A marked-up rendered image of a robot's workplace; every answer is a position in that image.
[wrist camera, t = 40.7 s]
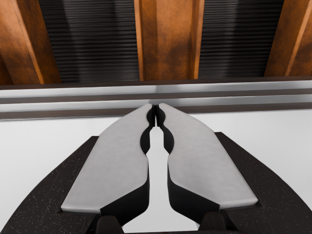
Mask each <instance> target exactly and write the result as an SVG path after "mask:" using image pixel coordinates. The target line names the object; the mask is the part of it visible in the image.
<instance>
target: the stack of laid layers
mask: <svg viewBox="0 0 312 234"><path fill-rule="evenodd" d="M161 103H164V104H167V105H169V106H171V107H174V108H176V109H178V110H180V111H182V112H184V113H208V112H231V111H265V110H288V109H311V108H312V76H284V77H255V78H212V79H183V80H153V81H124V82H95V83H65V84H22V85H0V121H11V120H34V119H58V118H81V117H115V116H125V115H127V114H129V113H131V112H133V111H134V110H136V109H138V108H140V107H142V106H143V105H145V104H152V105H155V106H156V105H157V104H161Z"/></svg>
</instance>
